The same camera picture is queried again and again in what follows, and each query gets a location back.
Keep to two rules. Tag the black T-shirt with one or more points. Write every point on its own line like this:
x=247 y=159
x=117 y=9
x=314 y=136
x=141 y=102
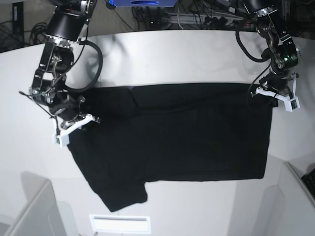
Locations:
x=178 y=132

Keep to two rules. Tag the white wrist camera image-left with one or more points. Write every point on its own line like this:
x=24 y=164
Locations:
x=63 y=130

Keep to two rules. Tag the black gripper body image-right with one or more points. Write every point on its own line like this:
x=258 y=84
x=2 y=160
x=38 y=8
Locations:
x=278 y=83

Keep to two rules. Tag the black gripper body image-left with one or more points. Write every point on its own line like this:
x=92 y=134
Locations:
x=66 y=107

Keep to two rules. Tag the blue box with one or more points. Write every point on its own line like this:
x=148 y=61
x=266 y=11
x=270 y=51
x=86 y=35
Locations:
x=149 y=3

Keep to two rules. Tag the black keyboard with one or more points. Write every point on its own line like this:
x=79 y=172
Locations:
x=309 y=181

